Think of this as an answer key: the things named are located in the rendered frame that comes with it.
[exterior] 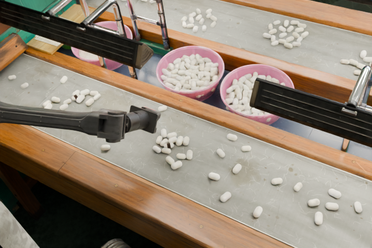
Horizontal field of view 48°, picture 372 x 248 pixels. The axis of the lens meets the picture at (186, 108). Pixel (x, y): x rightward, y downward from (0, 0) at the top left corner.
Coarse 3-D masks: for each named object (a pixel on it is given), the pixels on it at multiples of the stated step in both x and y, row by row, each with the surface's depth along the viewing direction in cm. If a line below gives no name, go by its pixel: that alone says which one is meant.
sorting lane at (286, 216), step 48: (0, 96) 168; (48, 96) 166; (96, 144) 147; (144, 144) 145; (192, 144) 143; (240, 144) 141; (192, 192) 130; (240, 192) 129; (288, 192) 127; (288, 240) 117; (336, 240) 116
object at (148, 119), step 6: (132, 108) 133; (138, 108) 132; (138, 114) 127; (144, 114) 130; (150, 114) 131; (156, 114) 130; (144, 120) 128; (150, 120) 131; (156, 120) 130; (144, 126) 130; (150, 126) 131; (150, 132) 131
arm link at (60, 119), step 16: (0, 112) 116; (16, 112) 116; (32, 112) 116; (48, 112) 116; (64, 112) 117; (80, 112) 119; (96, 112) 117; (64, 128) 116; (80, 128) 116; (96, 128) 116; (112, 128) 116
